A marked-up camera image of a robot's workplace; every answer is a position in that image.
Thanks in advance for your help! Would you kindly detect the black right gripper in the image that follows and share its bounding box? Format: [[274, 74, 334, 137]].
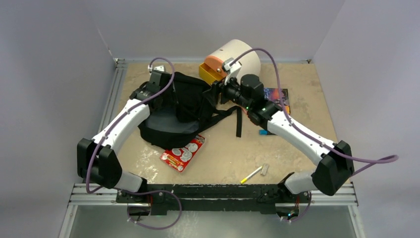
[[202, 72, 251, 111]]

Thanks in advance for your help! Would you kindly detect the black student backpack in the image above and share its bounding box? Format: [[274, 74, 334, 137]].
[[138, 72, 242, 150]]

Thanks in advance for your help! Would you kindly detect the Jane Eyre book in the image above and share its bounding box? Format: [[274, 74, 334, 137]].
[[264, 87, 291, 115]]

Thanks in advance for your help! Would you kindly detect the red sticker package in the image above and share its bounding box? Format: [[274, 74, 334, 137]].
[[160, 135, 206, 173]]

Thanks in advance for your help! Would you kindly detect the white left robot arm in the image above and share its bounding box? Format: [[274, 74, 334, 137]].
[[77, 70, 175, 203]]

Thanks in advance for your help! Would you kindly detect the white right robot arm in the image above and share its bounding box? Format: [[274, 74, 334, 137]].
[[203, 74, 354, 202]]

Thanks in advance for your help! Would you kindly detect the cream cylindrical drawer box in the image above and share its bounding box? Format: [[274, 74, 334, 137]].
[[203, 39, 262, 87]]

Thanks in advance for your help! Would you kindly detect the blue highlighter marker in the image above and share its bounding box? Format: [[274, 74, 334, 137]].
[[259, 129, 273, 135]]

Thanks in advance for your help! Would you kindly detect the grey marker cap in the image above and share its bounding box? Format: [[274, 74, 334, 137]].
[[260, 164, 269, 176]]

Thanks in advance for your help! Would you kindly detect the yellow white marker pen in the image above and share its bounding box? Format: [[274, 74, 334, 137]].
[[240, 166, 263, 184]]

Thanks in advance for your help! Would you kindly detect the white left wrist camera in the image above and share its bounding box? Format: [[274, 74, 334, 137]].
[[148, 64, 166, 73]]

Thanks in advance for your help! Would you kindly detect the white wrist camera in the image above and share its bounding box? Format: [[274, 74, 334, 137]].
[[222, 58, 242, 86], [148, 64, 166, 73]]

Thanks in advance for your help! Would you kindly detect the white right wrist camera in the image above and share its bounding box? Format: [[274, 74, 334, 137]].
[[222, 58, 242, 86]]

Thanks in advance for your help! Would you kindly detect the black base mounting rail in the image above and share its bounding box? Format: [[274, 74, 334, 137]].
[[116, 184, 309, 216]]

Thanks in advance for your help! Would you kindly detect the aluminium table frame rail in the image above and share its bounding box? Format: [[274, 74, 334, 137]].
[[58, 58, 129, 238]]

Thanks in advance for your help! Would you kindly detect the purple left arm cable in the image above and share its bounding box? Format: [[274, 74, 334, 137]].
[[85, 57, 183, 231]]

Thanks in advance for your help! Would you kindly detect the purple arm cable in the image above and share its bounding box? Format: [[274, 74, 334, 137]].
[[228, 48, 399, 224], [85, 57, 183, 231]]

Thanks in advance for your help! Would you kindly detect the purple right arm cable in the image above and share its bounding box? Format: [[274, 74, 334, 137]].
[[228, 48, 399, 224]]

